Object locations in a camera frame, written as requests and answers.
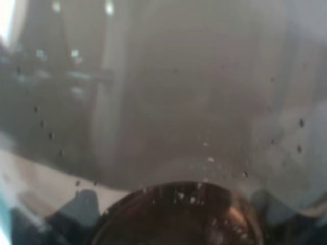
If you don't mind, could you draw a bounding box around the smoky transparent water bottle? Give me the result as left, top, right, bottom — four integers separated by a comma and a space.
0, 0, 327, 245

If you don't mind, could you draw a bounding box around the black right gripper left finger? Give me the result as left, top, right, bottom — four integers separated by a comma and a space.
10, 190, 100, 244

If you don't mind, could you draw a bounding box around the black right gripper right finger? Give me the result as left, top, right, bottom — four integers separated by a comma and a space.
250, 190, 326, 244

